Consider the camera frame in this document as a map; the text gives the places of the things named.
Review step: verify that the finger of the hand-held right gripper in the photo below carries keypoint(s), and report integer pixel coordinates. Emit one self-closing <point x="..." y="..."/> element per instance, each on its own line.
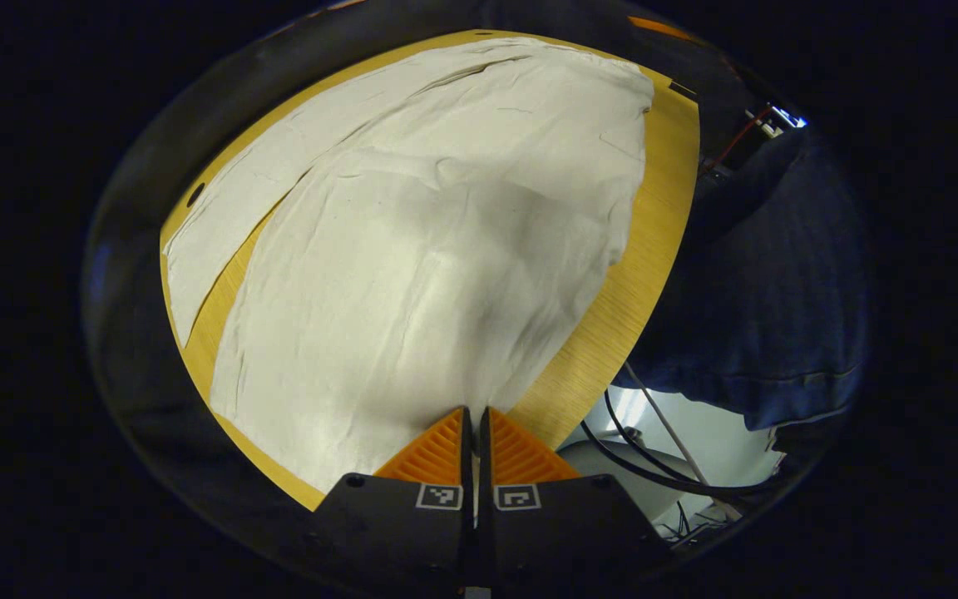
<point x="662" y="29"/>

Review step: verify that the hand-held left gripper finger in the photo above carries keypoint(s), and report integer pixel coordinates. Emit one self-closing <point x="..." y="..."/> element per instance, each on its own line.
<point x="466" y="453"/>
<point x="485" y="453"/>

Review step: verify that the white jeans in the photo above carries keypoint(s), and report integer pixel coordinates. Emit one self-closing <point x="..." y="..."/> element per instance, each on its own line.
<point x="446" y="249"/>

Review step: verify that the person's dark blue clothing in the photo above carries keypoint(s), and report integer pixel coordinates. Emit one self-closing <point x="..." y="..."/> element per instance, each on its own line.
<point x="778" y="291"/>

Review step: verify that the thin grey rod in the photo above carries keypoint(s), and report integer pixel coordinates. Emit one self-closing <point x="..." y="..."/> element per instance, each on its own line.
<point x="666" y="424"/>

